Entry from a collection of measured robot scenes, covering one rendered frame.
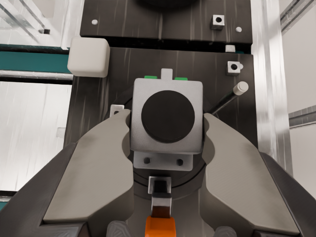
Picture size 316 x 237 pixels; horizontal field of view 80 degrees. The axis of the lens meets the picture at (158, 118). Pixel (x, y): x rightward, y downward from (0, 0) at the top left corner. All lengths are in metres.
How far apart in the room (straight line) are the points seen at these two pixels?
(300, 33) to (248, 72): 0.25
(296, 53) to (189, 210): 0.37
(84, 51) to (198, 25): 0.16
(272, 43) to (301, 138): 0.19
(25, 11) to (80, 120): 0.15
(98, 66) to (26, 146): 0.17
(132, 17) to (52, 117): 0.19
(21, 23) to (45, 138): 0.16
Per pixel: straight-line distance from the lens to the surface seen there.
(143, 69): 0.26
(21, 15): 0.31
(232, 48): 0.30
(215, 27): 0.30
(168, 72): 0.17
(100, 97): 0.26
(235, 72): 0.27
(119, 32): 0.29
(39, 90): 0.36
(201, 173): 0.22
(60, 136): 0.27
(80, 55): 0.26
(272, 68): 0.32
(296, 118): 0.34
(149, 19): 0.30
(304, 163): 0.43
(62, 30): 0.33
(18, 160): 0.35
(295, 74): 0.47
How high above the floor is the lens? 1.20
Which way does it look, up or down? 79 degrees down
